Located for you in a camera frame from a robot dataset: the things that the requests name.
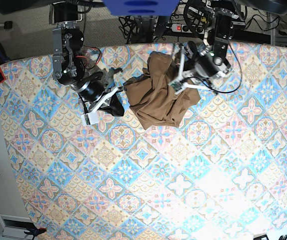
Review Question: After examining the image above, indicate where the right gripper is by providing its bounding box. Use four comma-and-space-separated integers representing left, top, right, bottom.
85, 86, 125, 117

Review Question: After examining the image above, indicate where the brown t-shirt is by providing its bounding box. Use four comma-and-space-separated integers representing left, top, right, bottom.
123, 51, 201, 130

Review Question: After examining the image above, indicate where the white power strip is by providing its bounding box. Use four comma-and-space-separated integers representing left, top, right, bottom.
170, 23, 204, 35

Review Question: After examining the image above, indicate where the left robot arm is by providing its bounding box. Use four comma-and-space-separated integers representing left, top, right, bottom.
168, 0, 245, 95

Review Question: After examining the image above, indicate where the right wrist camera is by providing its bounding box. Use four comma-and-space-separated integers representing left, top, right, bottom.
80, 111, 99, 126

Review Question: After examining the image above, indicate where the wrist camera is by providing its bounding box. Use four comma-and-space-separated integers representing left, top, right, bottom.
80, 111, 99, 126
168, 80, 186, 95

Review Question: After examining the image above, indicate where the white wall vent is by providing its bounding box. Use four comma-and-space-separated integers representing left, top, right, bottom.
0, 214, 35, 240

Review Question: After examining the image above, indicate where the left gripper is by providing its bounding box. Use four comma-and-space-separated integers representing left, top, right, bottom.
175, 46, 219, 94

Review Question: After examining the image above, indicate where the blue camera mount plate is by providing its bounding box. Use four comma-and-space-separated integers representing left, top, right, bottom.
103, 0, 180, 17

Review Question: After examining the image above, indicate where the patterned tile tablecloth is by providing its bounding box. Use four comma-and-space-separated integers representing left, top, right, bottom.
0, 43, 287, 240

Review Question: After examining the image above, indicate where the orange black clamp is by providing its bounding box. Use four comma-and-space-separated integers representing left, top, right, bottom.
24, 227, 47, 237

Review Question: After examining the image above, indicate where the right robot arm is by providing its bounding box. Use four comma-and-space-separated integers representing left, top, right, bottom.
49, 0, 125, 119

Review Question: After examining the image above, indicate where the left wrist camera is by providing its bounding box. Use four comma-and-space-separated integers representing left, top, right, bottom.
168, 80, 186, 95

